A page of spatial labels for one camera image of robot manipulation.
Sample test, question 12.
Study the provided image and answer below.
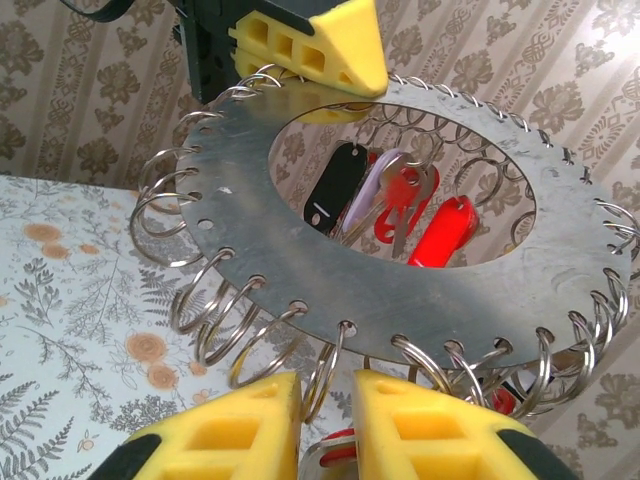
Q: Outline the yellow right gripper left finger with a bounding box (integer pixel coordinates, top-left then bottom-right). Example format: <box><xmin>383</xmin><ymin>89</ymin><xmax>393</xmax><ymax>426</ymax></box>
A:
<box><xmin>93</xmin><ymin>372</ymin><xmax>303</xmax><ymax>480</ymax></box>

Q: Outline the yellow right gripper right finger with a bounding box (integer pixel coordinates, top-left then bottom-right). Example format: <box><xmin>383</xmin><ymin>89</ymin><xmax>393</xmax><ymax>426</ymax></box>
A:
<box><xmin>351</xmin><ymin>369</ymin><xmax>584</xmax><ymax>480</ymax></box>

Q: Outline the key with red tag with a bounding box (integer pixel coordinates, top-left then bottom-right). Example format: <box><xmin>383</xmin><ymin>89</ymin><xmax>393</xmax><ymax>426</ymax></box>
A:
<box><xmin>407</xmin><ymin>194</ymin><xmax>477</xmax><ymax>269</ymax></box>
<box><xmin>489</xmin><ymin>382</ymin><xmax>519</xmax><ymax>416</ymax></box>
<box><xmin>299</xmin><ymin>427</ymin><xmax>364</xmax><ymax>480</ymax></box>

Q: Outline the key with black tag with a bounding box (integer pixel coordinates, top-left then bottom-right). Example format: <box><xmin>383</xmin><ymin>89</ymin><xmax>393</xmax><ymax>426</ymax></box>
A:
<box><xmin>301</xmin><ymin>141</ymin><xmax>370</xmax><ymax>236</ymax></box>

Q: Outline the key with lilac tag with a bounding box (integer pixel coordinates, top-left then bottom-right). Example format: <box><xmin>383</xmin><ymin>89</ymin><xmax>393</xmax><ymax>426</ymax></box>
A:
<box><xmin>339</xmin><ymin>147</ymin><xmax>401</xmax><ymax>236</ymax></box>

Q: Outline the metal disc with split rings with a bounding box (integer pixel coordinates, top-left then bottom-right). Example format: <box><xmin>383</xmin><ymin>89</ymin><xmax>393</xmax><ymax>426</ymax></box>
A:
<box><xmin>130</xmin><ymin>69</ymin><xmax>634</xmax><ymax>421</ymax></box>

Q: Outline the black cable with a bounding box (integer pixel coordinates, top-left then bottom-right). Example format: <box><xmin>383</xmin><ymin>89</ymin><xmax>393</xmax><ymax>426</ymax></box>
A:
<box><xmin>58</xmin><ymin>0</ymin><xmax>139</xmax><ymax>25</ymax></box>

